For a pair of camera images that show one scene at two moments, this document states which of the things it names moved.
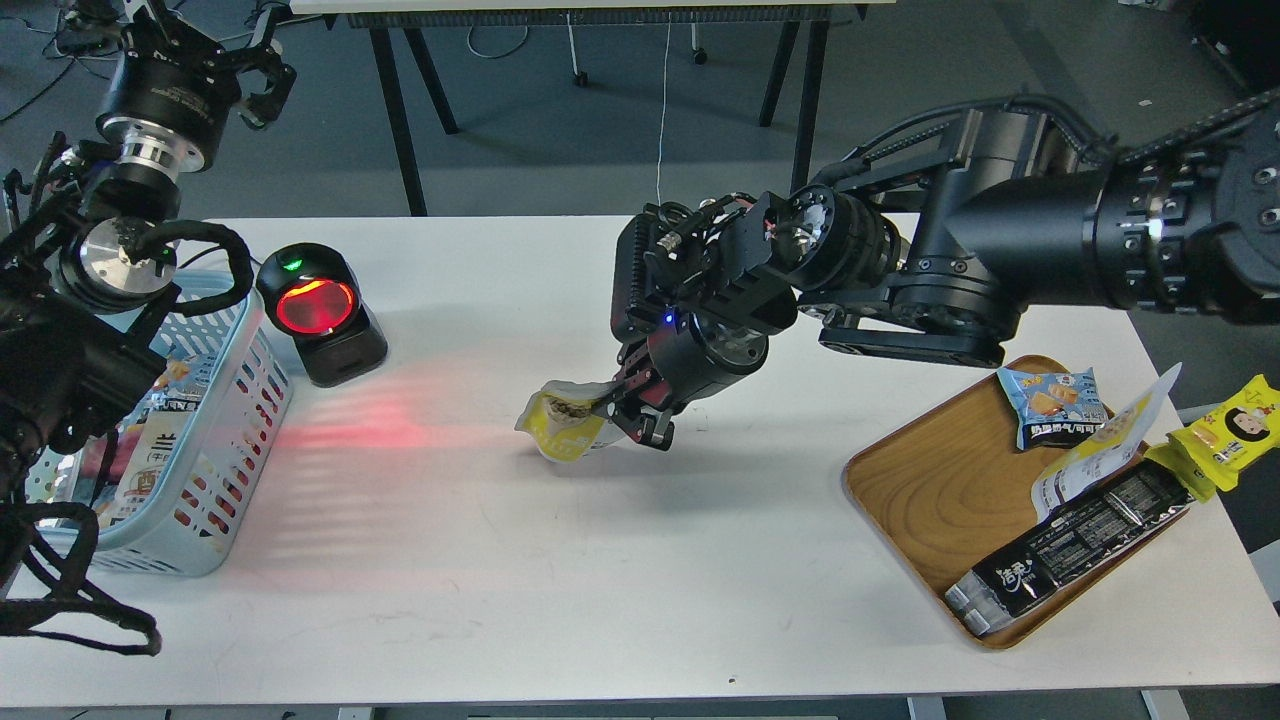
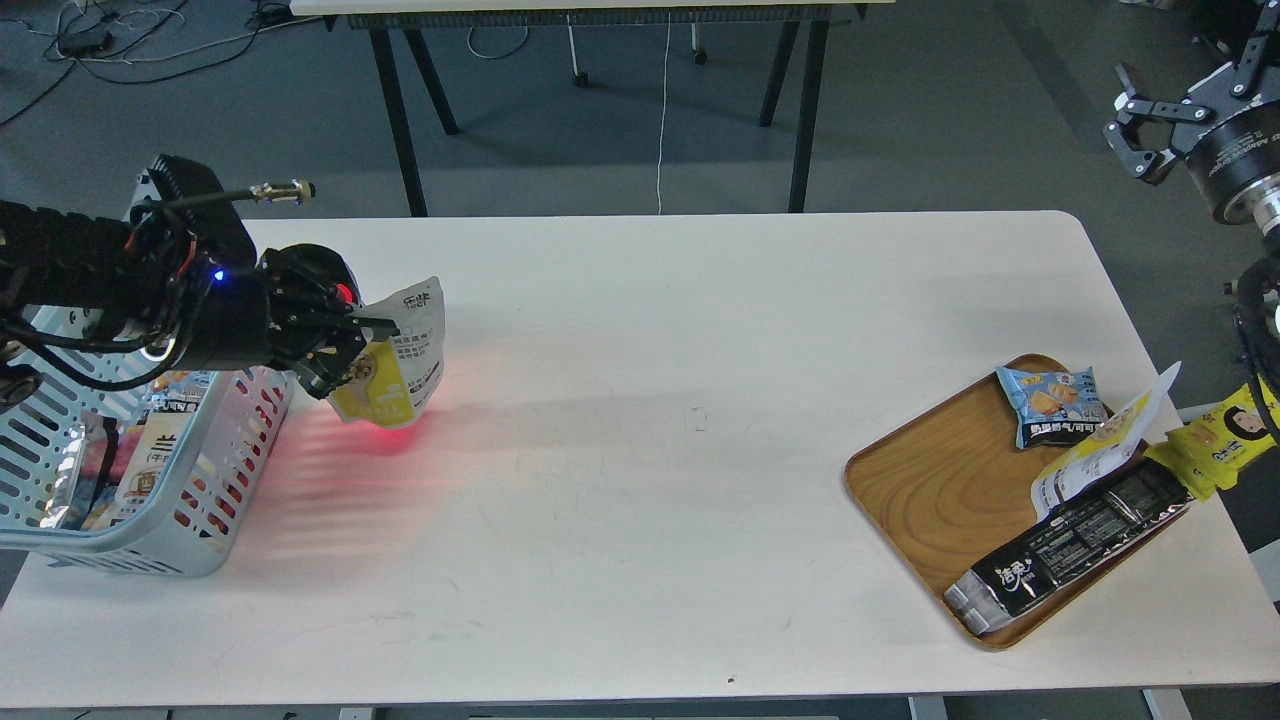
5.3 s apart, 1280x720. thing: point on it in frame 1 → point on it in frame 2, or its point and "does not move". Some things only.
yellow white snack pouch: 560,420 → 392,379
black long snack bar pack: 1066,540 does not move
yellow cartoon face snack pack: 1211,452 does not move
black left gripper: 175,89 → 287,313
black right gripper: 695,293 → 1246,149
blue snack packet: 1055,409 does not move
